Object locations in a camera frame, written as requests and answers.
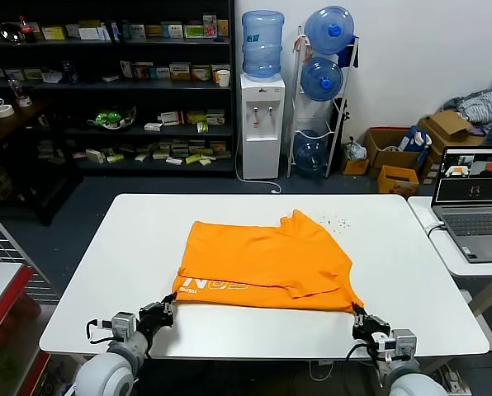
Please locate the small orange cardboard box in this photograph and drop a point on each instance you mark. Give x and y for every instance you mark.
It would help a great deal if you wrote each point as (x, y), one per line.
(398, 182)

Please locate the red framed white table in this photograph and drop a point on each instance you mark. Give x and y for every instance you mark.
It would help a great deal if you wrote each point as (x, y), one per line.
(2, 297)

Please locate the white water dispenser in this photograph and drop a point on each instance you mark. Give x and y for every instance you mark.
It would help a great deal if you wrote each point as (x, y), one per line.
(261, 136)

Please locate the white and red medicine box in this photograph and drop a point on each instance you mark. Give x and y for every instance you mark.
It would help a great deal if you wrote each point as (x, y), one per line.
(171, 118)

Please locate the white plastic bag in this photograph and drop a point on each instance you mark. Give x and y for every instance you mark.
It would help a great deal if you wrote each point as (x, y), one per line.
(356, 149)

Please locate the yellow medicine box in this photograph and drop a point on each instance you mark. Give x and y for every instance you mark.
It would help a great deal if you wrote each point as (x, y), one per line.
(54, 33)

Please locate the white paper cup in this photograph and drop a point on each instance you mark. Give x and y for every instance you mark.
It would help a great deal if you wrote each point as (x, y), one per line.
(223, 79)

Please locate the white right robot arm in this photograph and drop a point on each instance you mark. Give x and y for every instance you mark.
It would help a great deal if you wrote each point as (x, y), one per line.
(415, 381)

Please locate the small yellow cardboard box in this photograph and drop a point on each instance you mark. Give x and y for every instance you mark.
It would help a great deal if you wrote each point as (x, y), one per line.
(355, 166)

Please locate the grey laptop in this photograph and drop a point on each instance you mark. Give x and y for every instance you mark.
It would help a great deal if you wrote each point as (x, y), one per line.
(473, 222)

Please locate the large brown cardboard box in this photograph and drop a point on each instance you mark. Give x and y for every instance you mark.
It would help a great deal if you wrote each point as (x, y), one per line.
(389, 160)

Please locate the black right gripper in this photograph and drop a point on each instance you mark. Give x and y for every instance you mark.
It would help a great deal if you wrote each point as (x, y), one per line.
(372, 330)

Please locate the black stand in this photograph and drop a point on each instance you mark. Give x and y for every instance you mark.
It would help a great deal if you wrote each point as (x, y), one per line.
(340, 119)

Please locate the brown wooden table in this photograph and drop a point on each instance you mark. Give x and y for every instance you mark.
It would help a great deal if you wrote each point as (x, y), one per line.
(6, 128)

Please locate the black shelving unit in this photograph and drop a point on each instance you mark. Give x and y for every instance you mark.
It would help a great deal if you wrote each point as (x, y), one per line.
(105, 86)

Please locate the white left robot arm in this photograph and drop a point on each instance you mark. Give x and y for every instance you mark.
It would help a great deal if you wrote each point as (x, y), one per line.
(110, 371)

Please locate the plain white box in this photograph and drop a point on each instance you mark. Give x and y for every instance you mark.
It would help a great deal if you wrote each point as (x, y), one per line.
(89, 33)

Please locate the pink and teal tall box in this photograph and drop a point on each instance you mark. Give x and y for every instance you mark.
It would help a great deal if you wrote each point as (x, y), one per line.
(209, 27)

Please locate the blue water jug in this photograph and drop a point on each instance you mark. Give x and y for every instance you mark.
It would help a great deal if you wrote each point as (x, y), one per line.
(327, 29)
(310, 153)
(262, 45)
(321, 79)

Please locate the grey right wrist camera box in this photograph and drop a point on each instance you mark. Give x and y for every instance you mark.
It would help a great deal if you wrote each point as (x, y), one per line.
(403, 342)

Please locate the flat white box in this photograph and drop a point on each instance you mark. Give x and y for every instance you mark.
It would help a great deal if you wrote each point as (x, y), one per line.
(153, 126)

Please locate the orange t-shirt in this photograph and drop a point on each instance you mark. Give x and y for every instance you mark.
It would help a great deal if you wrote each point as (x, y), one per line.
(262, 255)

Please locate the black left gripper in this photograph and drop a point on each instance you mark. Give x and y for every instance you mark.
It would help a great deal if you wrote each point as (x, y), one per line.
(153, 319)

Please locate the blue and white bag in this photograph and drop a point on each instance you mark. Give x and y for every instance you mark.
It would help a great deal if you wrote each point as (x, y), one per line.
(414, 139)

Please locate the dark bowl with green items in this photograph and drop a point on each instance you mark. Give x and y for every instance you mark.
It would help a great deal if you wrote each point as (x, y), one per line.
(112, 119)

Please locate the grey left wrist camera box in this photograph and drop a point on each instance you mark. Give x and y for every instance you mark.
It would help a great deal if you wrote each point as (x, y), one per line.
(124, 326)

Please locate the white power strip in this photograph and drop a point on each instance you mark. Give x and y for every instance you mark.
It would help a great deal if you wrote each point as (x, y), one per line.
(453, 378)

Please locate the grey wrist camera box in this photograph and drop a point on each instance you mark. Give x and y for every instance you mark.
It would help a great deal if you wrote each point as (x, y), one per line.
(124, 326)
(403, 342)

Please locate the white tape roll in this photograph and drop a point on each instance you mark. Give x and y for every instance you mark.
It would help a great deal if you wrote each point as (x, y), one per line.
(2, 111)

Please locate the cola bottle red cap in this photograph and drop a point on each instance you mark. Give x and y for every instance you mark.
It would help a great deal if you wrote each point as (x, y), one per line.
(24, 30)

